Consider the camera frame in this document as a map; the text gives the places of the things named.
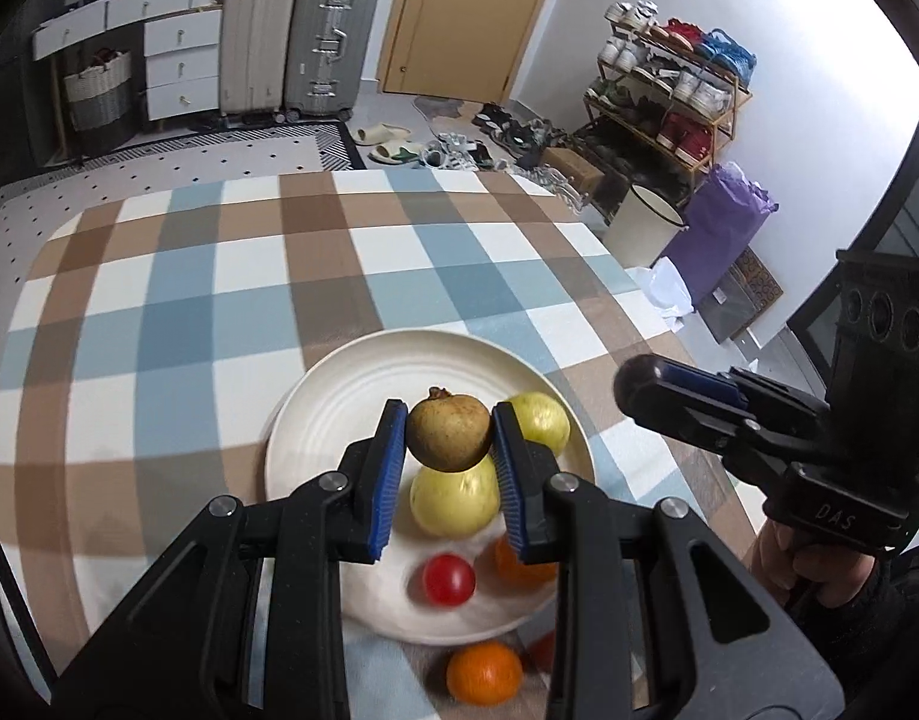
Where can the beige slippers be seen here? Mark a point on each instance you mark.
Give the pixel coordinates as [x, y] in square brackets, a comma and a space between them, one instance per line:
[377, 133]

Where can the small fur rug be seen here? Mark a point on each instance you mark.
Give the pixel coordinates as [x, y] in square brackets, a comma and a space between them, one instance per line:
[440, 106]

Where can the purple bag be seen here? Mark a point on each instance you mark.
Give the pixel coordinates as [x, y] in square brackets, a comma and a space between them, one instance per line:
[718, 232]

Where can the checked tablecloth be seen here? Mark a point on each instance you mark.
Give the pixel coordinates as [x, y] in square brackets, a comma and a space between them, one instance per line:
[204, 315]

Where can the cream oval plate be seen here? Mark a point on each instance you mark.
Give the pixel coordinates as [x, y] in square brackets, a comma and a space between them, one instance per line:
[339, 420]

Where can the orange mandarin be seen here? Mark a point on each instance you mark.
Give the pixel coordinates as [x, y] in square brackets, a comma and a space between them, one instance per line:
[483, 673]
[523, 574]

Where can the shoe rack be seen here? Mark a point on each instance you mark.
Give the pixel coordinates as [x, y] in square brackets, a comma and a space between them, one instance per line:
[669, 105]

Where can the woven storage basket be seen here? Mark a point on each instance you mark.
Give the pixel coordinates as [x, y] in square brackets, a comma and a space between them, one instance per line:
[99, 94]

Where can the person's right forearm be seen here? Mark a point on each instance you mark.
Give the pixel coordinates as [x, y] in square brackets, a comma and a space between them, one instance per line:
[879, 645]

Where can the wooden door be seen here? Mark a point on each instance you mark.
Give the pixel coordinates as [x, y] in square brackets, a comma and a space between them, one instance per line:
[467, 15]

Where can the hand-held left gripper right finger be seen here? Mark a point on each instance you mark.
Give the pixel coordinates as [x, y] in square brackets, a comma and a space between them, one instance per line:
[510, 495]

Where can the white waste bin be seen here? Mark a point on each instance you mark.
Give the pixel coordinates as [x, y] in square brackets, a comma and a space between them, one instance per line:
[643, 229]

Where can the green slippers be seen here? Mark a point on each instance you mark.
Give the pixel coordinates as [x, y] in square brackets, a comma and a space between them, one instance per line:
[392, 156]

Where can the beige suitcase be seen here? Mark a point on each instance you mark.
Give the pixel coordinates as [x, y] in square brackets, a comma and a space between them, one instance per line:
[256, 37]

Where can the yellow-green guava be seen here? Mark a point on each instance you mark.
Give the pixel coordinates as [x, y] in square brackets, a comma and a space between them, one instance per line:
[543, 420]
[452, 502]

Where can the person's right hand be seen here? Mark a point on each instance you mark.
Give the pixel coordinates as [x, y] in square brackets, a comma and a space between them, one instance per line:
[774, 559]

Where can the brown doormat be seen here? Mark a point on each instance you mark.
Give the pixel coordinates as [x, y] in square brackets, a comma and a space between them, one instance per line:
[752, 292]

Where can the silver suitcase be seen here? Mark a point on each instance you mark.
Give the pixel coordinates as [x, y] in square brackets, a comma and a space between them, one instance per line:
[328, 45]

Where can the cardboard box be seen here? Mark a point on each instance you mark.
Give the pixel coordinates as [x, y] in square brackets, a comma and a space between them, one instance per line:
[575, 169]

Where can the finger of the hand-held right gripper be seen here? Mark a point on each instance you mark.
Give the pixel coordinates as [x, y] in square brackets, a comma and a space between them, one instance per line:
[710, 382]
[654, 394]

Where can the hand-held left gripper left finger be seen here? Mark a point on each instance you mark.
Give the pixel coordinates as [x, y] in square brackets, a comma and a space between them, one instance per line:
[384, 495]

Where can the white plastic bag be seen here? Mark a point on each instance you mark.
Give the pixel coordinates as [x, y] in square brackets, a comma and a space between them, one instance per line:
[665, 289]

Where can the white drawer dresser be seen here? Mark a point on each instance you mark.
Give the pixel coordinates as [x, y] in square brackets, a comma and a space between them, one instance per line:
[178, 45]

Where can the brown longan fruit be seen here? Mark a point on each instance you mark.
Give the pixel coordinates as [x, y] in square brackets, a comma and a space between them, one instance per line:
[448, 431]

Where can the red tomato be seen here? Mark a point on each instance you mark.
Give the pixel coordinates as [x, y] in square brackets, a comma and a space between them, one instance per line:
[448, 581]
[543, 651]

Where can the pile of shoes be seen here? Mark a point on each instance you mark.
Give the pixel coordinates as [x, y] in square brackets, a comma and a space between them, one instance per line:
[504, 139]

